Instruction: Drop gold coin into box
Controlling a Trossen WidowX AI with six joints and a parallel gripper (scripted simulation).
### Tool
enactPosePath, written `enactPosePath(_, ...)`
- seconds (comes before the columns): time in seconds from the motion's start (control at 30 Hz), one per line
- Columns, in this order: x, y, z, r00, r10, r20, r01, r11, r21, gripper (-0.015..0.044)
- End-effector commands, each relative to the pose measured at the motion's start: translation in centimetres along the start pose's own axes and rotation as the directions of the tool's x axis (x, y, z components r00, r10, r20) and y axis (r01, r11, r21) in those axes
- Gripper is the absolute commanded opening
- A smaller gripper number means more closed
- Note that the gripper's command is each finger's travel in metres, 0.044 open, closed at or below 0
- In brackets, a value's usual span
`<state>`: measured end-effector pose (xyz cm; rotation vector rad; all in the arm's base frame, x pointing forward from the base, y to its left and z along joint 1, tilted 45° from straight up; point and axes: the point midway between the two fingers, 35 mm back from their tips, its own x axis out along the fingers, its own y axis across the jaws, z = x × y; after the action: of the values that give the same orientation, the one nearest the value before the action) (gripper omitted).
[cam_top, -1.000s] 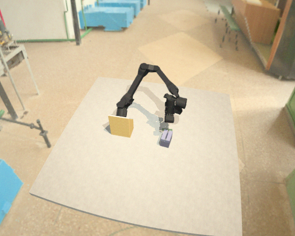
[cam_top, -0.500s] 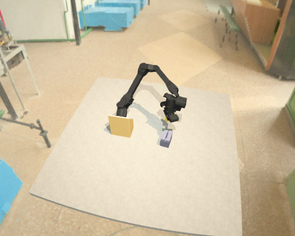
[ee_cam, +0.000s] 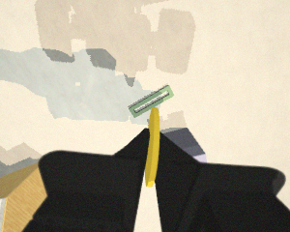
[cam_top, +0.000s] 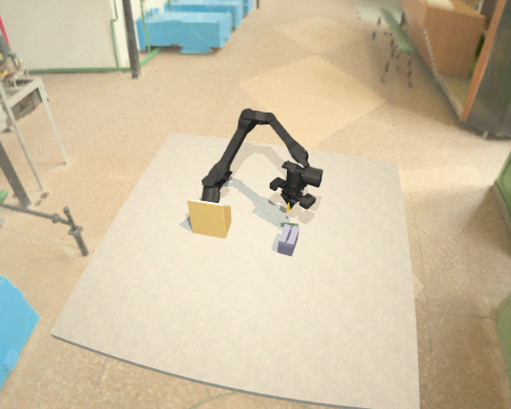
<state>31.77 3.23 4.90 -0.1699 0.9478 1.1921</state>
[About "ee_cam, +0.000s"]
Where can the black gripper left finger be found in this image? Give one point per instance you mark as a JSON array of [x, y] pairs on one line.
[[118, 174]]

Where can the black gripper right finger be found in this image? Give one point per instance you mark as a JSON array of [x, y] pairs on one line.
[[181, 181]]

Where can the gold coin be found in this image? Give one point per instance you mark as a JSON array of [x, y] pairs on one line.
[[154, 146]]

